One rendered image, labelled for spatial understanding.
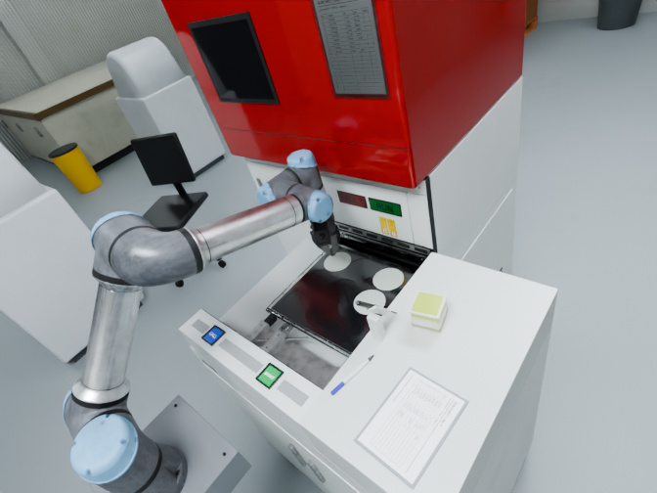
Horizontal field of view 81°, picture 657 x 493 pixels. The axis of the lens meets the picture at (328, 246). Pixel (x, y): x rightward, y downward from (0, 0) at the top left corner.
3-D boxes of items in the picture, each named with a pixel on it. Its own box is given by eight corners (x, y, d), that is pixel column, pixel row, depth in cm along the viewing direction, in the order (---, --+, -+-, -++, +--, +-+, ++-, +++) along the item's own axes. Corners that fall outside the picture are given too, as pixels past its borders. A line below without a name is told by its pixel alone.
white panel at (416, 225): (278, 224, 178) (244, 146, 153) (440, 279, 128) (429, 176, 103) (274, 228, 176) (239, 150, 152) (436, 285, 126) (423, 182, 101)
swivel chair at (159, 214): (213, 226, 355) (155, 125, 294) (251, 247, 314) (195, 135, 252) (153, 269, 327) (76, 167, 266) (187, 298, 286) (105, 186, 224)
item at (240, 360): (219, 334, 135) (200, 308, 126) (337, 418, 101) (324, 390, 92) (197, 353, 130) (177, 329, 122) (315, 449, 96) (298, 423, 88)
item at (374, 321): (382, 321, 102) (373, 288, 94) (395, 327, 100) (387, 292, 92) (370, 337, 99) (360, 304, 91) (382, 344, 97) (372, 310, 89)
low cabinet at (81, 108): (133, 109, 808) (104, 60, 747) (200, 113, 648) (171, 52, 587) (32, 160, 702) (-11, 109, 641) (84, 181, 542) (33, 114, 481)
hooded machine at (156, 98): (230, 156, 472) (171, 30, 384) (187, 185, 442) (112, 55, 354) (199, 150, 518) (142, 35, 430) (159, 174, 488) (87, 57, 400)
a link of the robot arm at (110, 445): (117, 512, 78) (73, 489, 69) (98, 465, 87) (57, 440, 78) (168, 463, 83) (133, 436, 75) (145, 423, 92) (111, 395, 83)
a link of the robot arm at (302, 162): (278, 159, 105) (300, 145, 109) (290, 193, 112) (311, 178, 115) (295, 164, 100) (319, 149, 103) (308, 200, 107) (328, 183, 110)
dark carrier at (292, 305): (334, 245, 144) (334, 244, 143) (416, 273, 122) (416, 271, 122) (271, 309, 127) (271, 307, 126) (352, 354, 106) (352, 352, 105)
